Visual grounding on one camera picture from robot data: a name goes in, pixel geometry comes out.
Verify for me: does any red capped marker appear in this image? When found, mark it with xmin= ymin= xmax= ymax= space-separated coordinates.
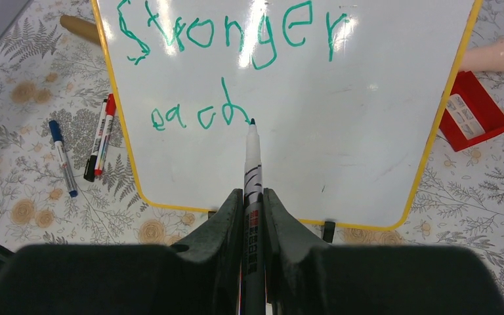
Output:
xmin=94 ymin=94 xmax=116 ymax=176

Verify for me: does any golden brown microphone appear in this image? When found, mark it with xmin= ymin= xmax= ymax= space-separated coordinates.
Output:
xmin=60 ymin=15 xmax=100 ymax=45

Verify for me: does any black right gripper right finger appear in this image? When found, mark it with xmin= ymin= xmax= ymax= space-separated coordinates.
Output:
xmin=264 ymin=189 xmax=504 ymax=314

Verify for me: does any blue capped marker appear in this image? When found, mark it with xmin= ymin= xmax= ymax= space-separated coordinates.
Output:
xmin=49 ymin=120 xmax=78 ymax=198

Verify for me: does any floral patterned table mat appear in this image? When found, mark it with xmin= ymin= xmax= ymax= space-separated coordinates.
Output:
xmin=0 ymin=1 xmax=504 ymax=297

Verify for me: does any black capped marker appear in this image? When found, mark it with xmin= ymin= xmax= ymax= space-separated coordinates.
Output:
xmin=83 ymin=98 xmax=107 ymax=182

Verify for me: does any green capped whiteboard marker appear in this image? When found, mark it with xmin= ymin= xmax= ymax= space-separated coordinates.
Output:
xmin=240 ymin=119 xmax=266 ymax=314

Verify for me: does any pink peach cylinder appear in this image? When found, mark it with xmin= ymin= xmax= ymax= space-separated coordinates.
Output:
xmin=459 ymin=38 xmax=504 ymax=72

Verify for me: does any yellow framed whiteboard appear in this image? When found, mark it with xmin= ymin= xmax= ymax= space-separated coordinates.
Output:
xmin=93 ymin=1 xmax=482 ymax=229

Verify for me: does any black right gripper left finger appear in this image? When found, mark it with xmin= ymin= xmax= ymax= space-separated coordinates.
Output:
xmin=0 ymin=189 xmax=243 ymax=314

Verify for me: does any red plastic frame box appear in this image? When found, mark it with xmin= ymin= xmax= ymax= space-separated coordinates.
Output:
xmin=439 ymin=72 xmax=504 ymax=152

